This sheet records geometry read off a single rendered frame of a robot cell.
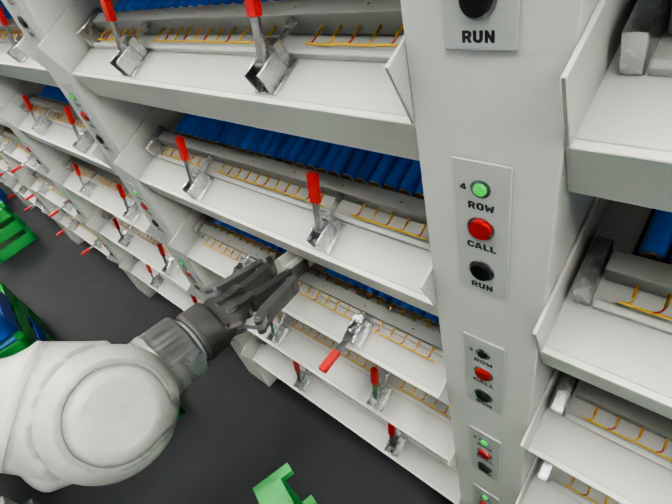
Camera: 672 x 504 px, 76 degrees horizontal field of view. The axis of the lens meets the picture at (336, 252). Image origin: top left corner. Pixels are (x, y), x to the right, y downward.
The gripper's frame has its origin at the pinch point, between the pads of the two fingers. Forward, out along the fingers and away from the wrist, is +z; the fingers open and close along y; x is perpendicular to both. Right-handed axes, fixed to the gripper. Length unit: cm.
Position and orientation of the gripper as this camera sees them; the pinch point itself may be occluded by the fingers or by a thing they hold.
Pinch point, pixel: (298, 259)
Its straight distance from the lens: 68.5
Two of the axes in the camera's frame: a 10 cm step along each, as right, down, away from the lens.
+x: -1.5, -8.0, -5.9
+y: 7.4, 3.0, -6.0
